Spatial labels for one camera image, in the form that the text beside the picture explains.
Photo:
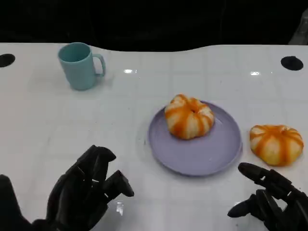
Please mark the grey background object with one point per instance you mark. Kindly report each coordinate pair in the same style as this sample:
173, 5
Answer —
300, 31

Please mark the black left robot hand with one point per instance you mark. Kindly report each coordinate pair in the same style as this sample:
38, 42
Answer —
77, 192

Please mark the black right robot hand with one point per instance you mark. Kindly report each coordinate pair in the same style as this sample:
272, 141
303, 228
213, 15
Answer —
284, 202

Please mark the lilac plate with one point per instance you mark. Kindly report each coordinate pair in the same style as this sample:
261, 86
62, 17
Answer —
195, 156

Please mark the pale green mug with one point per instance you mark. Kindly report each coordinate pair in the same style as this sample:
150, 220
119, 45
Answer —
77, 69

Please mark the black table grommet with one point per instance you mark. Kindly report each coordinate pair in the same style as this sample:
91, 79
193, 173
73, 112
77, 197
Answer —
6, 60
291, 63

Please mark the orange and white bread roll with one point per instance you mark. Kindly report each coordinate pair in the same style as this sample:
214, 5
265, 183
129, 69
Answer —
276, 144
190, 118

